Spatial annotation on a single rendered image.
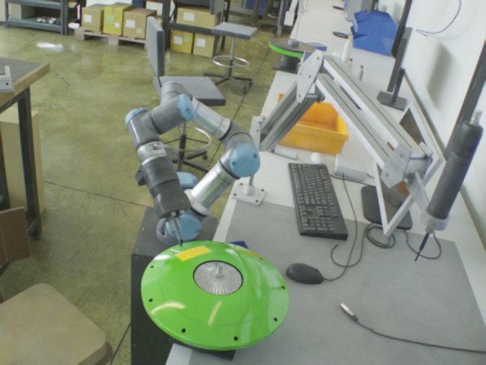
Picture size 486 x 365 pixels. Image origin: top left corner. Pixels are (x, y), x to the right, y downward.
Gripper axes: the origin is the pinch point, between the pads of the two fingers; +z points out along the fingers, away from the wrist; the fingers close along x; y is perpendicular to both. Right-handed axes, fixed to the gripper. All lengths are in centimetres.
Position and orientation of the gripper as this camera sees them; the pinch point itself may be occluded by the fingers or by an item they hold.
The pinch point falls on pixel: (181, 241)
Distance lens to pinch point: 105.9
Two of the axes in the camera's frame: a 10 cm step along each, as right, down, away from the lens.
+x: 8.0, -2.2, 5.6
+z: 4.0, 8.9, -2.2
